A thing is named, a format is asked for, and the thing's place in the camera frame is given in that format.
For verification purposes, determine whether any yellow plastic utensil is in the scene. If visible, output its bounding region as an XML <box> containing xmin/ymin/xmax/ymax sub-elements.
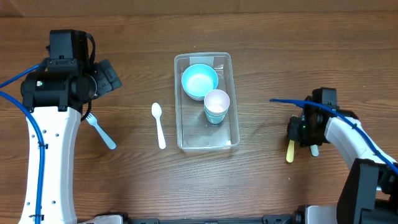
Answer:
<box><xmin>285</xmin><ymin>140</ymin><xmax>295</xmax><ymax>163</ymax></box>

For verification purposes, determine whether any green plastic cup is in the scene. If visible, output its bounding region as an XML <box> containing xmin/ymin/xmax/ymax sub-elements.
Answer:
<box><xmin>205</xmin><ymin>110</ymin><xmax>228</xmax><ymax>122</ymax></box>

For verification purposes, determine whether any white plastic spoon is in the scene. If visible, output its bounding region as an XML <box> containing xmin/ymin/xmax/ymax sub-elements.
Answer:
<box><xmin>151</xmin><ymin>103</ymin><xmax>166</xmax><ymax>149</ymax></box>

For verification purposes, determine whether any clear plastic container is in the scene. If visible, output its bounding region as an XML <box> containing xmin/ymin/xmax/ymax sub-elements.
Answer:
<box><xmin>174</xmin><ymin>52</ymin><xmax>239</xmax><ymax>151</ymax></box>

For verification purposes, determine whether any light blue plastic fork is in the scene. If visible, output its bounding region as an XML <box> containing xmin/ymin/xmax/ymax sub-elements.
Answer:
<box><xmin>86</xmin><ymin>113</ymin><xmax>116</xmax><ymax>150</ymax></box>

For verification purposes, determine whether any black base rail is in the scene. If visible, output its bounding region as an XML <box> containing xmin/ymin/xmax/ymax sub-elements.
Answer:
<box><xmin>96</xmin><ymin>212</ymin><xmax>306</xmax><ymax>224</ymax></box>

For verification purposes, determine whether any light blue plastic bowl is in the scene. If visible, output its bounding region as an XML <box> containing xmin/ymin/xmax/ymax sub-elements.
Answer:
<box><xmin>181</xmin><ymin>63</ymin><xmax>219</xmax><ymax>101</ymax></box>

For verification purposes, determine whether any pink plastic cup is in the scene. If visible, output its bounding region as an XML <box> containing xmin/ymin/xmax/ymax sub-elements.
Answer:
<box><xmin>204</xmin><ymin>89</ymin><xmax>230</xmax><ymax>114</ymax></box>

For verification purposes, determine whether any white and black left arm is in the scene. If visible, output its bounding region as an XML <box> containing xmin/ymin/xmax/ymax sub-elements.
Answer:
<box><xmin>20</xmin><ymin>30</ymin><xmax>121</xmax><ymax>223</ymax></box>

